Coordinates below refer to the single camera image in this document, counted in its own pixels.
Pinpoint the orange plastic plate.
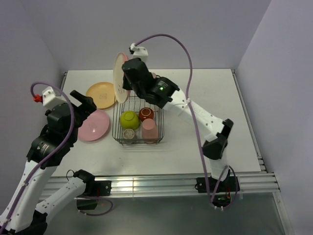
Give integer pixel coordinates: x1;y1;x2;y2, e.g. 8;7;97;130
86;82;116;109

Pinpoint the orange black mug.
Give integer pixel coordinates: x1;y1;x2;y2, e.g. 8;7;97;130
138;107;154;122

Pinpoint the lime green bowl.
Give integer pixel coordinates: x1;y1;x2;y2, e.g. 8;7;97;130
119;111;140;130

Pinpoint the speckled ceramic small cup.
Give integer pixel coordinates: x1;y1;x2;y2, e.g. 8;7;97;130
122;129;136;144

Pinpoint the salmon pink cup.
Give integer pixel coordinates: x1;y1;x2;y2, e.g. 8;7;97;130
142;118;158;144

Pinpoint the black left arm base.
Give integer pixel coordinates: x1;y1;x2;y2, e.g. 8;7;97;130
76;180;112;211

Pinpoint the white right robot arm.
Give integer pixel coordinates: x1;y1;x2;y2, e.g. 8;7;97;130
121;58;233;191

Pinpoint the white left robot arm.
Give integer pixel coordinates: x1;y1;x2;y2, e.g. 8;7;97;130
0;87;96;235

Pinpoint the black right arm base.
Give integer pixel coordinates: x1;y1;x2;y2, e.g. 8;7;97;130
193;176;242;194

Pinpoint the pink plastic plate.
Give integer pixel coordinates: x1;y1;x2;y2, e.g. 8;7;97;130
78;110;110;141

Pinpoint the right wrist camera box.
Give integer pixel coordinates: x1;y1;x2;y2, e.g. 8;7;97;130
129;43;149;63

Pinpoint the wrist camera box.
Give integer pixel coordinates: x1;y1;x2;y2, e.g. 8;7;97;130
33;86;66;110
129;43;149;63

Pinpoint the black wire dish rack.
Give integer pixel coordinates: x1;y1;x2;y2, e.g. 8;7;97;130
112;92;164;145

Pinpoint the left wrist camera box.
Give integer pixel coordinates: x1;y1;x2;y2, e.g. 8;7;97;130
33;86;66;110

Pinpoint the aluminium frame rail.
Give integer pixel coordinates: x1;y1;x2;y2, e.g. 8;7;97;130
40;172;281;199

